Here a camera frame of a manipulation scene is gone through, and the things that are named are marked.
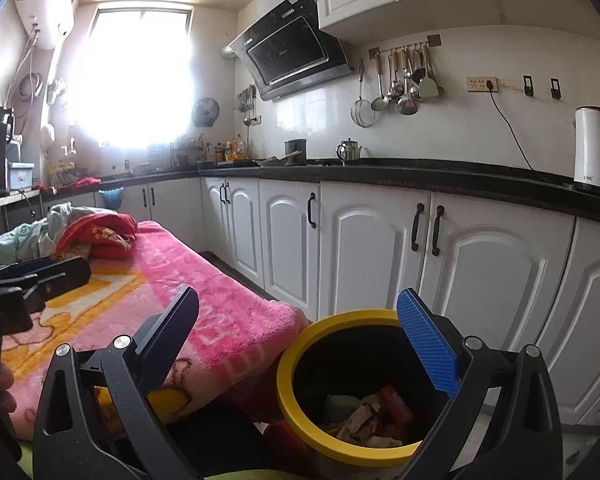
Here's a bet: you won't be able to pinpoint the red printed clothing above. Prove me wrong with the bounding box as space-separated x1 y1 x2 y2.
55 213 138 260

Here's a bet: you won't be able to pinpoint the white water hose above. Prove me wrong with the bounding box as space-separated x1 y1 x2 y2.
5 30 46 106

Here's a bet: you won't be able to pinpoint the wall utensil rail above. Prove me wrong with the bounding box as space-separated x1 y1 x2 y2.
369 35 442 61

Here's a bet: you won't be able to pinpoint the black pot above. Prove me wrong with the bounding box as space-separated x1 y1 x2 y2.
285 139 308 167

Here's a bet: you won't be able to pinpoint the black power cable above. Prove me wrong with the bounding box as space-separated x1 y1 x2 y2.
487 82 578 178

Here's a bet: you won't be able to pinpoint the small steel ladle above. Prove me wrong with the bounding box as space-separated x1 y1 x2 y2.
371 52 391 112

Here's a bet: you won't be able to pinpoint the lime green cloth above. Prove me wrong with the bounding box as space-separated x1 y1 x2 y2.
200 467 291 480

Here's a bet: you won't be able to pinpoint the person's left hand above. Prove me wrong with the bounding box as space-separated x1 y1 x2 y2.
0 360 17 416

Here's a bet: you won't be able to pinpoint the pink printed blanket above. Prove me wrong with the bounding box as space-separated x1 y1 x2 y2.
0 220 308 441

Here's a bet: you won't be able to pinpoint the steel teapot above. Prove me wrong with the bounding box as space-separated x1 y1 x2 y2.
336 138 363 166

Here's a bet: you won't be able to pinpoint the hanging corner utensils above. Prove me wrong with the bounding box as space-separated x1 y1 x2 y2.
236 85 258 126

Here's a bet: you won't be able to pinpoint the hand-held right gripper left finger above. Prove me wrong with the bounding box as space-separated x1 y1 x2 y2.
31 285 203 480

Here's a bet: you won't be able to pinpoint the green spatula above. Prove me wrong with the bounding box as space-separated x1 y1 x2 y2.
419 45 445 99

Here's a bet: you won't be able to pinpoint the beige snack wrapper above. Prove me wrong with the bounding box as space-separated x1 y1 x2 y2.
330 402 381 441

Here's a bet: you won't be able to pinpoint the black range hood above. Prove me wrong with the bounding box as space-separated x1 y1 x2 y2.
221 0 356 102

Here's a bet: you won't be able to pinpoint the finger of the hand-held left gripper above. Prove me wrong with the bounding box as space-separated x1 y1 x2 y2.
22 256 92 313
0 259 56 287

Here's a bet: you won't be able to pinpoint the large steel ladle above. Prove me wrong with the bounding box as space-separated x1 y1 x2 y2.
397 52 420 116

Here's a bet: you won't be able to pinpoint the white electric kettle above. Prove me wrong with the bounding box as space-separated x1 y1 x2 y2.
573 106 600 197

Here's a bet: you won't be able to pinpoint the row of condiment bottles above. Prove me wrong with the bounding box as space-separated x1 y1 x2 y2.
214 135 251 163

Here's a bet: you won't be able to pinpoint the small wall fan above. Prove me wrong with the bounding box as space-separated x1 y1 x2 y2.
191 97 221 128

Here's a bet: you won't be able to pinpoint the kitchen window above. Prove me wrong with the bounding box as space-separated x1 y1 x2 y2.
67 2 193 148

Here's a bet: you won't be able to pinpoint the yellow-rimmed black trash bin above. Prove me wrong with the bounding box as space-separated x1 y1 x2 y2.
276 309 473 480

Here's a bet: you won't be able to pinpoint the wire dish rack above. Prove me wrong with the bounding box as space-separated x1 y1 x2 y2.
171 136 205 168

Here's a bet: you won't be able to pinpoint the red cloth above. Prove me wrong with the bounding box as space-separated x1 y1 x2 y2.
35 176 102 196

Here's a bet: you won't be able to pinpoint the white water heater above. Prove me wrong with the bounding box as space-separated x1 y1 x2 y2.
14 0 76 51

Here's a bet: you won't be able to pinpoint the light blue clothing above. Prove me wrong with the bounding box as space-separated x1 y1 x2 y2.
0 202 76 271

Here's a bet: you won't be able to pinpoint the blue plastic box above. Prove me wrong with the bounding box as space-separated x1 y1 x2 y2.
7 161 35 191

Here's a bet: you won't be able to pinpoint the steel wire strainer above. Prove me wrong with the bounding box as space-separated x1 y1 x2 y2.
350 62 377 128

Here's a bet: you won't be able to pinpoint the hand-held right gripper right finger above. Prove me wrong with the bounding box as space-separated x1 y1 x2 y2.
396 287 563 480

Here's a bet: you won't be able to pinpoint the white lower kitchen cabinets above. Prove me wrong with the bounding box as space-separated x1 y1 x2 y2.
40 176 600 426

